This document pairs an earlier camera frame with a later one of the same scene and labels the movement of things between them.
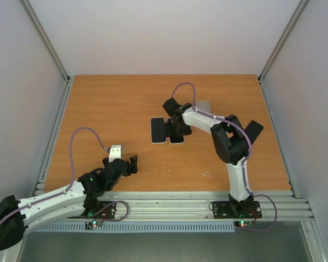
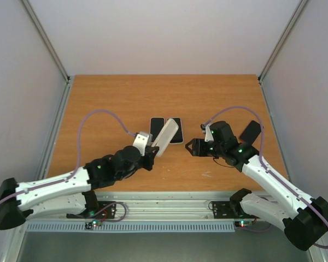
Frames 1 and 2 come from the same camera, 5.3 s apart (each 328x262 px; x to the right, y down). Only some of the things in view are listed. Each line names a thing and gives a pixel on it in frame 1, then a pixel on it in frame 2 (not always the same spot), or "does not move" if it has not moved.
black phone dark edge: (158, 130) does not move
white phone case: (204, 105) to (164, 138)
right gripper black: (167, 129) to (201, 148)
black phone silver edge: (174, 132) does not move
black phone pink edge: (253, 130) does not move
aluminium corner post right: (281, 42) does not move
